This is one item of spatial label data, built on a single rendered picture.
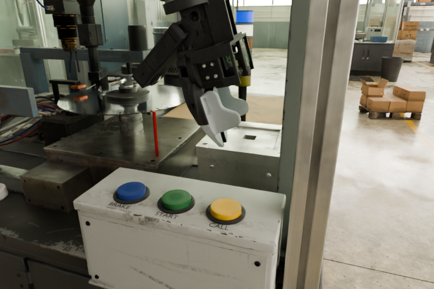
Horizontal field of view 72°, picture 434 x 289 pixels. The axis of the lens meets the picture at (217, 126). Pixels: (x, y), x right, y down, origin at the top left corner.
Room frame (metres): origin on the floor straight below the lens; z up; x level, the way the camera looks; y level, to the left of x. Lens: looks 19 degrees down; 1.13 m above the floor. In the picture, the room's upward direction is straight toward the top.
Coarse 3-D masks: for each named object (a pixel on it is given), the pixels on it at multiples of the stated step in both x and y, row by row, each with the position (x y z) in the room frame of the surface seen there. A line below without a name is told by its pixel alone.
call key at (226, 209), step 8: (216, 200) 0.34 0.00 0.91; (224, 200) 0.34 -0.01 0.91; (232, 200) 0.34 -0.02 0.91; (216, 208) 0.32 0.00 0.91; (224, 208) 0.32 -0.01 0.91; (232, 208) 0.32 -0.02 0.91; (240, 208) 0.32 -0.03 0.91; (216, 216) 0.31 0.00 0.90; (224, 216) 0.31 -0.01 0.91; (232, 216) 0.31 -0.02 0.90
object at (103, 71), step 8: (88, 48) 0.75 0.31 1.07; (96, 48) 0.75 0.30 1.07; (88, 56) 0.75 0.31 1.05; (96, 56) 0.75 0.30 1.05; (96, 64) 0.75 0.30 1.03; (88, 72) 0.74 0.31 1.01; (96, 72) 0.74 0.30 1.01; (104, 72) 0.79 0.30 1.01; (96, 80) 0.80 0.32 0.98; (104, 80) 0.79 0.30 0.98; (96, 88) 0.80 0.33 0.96; (104, 88) 0.79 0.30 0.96
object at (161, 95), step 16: (64, 96) 0.75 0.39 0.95; (80, 96) 0.75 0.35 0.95; (96, 96) 0.75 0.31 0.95; (160, 96) 0.75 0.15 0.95; (176, 96) 0.75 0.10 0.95; (80, 112) 0.61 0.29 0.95; (96, 112) 0.61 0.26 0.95; (112, 112) 0.61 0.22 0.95; (128, 112) 0.61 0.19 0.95; (144, 112) 0.61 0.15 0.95
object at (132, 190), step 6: (120, 186) 0.38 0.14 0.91; (126, 186) 0.38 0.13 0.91; (132, 186) 0.38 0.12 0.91; (138, 186) 0.38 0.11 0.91; (144, 186) 0.38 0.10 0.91; (120, 192) 0.36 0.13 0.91; (126, 192) 0.36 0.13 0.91; (132, 192) 0.36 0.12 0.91; (138, 192) 0.36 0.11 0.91; (144, 192) 0.37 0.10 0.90; (120, 198) 0.36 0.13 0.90; (126, 198) 0.35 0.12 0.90; (132, 198) 0.35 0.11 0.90; (138, 198) 0.36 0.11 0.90
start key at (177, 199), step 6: (168, 192) 0.36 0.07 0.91; (174, 192) 0.36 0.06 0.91; (180, 192) 0.36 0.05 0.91; (186, 192) 0.36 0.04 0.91; (162, 198) 0.35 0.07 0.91; (168, 198) 0.35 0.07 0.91; (174, 198) 0.35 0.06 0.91; (180, 198) 0.35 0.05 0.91; (186, 198) 0.35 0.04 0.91; (162, 204) 0.34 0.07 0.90; (168, 204) 0.33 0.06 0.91; (174, 204) 0.33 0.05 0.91; (180, 204) 0.33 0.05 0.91; (186, 204) 0.34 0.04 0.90
